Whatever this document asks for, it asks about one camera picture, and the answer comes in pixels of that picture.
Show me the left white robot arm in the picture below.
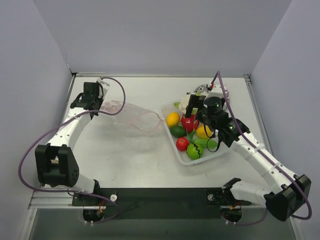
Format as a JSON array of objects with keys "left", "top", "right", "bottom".
[{"left": 34, "top": 80, "right": 110, "bottom": 206}]

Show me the blue patterned plate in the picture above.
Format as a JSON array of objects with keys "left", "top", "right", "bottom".
[{"left": 193, "top": 83, "right": 231, "bottom": 112}]

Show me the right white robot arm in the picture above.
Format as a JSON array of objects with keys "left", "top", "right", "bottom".
[{"left": 185, "top": 94, "right": 312, "bottom": 222}]

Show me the aluminium frame rail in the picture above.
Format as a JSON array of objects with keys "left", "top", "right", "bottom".
[{"left": 27, "top": 186, "right": 297, "bottom": 210}]

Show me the green fake cucumber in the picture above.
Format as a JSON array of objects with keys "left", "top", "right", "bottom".
[{"left": 193, "top": 138, "right": 218, "bottom": 150}]

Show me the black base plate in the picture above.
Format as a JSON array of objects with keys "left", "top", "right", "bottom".
[{"left": 71, "top": 187, "right": 252, "bottom": 221}]

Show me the dark green fake avocado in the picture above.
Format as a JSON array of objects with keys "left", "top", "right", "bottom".
[{"left": 169, "top": 125, "right": 187, "bottom": 138}]

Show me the clear zip top bag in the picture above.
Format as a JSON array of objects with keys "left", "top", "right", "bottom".
[{"left": 100, "top": 100, "right": 165, "bottom": 133}]

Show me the red fake tomato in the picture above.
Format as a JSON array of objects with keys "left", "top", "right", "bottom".
[{"left": 175, "top": 137, "right": 189, "bottom": 152}]

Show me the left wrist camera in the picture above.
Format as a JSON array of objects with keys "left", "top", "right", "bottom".
[{"left": 97, "top": 78, "right": 110, "bottom": 99}]

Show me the white plastic basket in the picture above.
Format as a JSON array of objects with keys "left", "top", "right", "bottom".
[{"left": 160, "top": 102, "right": 229, "bottom": 166}]

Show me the yellow fake lemon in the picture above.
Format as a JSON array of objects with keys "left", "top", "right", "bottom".
[{"left": 166, "top": 112, "right": 180, "bottom": 128}]

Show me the red fake dragon fruit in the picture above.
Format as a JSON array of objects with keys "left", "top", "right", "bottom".
[{"left": 181, "top": 114, "right": 200, "bottom": 133}]

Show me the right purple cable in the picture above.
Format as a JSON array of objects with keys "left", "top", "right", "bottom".
[{"left": 211, "top": 70, "right": 313, "bottom": 227}]

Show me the green fake fruit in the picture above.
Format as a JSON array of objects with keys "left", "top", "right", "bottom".
[{"left": 186, "top": 143, "right": 204, "bottom": 160}]

